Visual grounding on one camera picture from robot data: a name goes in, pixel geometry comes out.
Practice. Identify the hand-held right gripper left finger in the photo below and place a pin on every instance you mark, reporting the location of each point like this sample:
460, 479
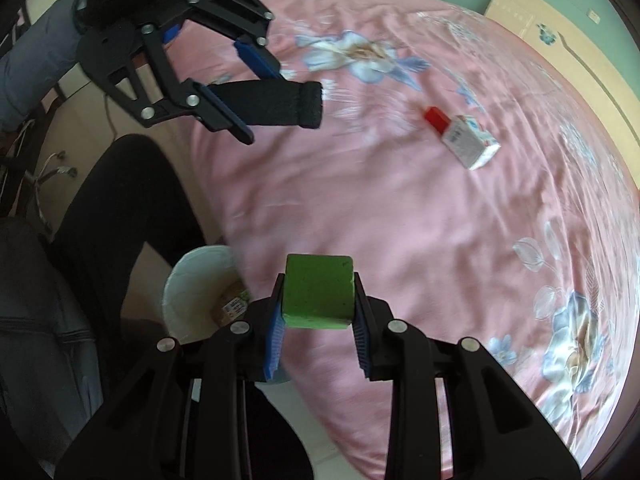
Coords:
275, 340

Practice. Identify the black foam cylinder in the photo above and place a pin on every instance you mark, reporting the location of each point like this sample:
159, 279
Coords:
270, 105

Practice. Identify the white paper bucket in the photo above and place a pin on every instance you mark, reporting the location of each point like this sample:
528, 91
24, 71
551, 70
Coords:
195, 280

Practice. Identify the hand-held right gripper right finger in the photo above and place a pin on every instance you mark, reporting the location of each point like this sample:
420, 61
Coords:
361, 345

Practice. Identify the person's black trousers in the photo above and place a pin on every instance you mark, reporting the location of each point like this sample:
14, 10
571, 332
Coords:
125, 200

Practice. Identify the cream bed headboard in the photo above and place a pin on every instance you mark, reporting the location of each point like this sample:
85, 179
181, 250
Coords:
575, 60

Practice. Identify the white wall socket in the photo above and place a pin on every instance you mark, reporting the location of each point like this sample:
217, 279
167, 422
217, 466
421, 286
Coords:
595, 15

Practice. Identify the person's left forearm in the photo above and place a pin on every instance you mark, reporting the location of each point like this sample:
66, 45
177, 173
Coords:
35, 60

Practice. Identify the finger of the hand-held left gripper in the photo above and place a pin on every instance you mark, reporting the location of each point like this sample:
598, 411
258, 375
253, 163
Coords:
257, 60
220, 115

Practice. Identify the grey fabric bag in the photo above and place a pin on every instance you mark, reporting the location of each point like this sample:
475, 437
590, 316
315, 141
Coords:
40, 340

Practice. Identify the pink floral blanket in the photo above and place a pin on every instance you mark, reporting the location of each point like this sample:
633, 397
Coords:
400, 240

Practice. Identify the small white printed box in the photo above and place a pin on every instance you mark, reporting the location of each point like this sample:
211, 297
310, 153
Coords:
470, 142

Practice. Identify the green cube box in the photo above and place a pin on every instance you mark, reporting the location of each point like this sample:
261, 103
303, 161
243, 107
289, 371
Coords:
317, 290

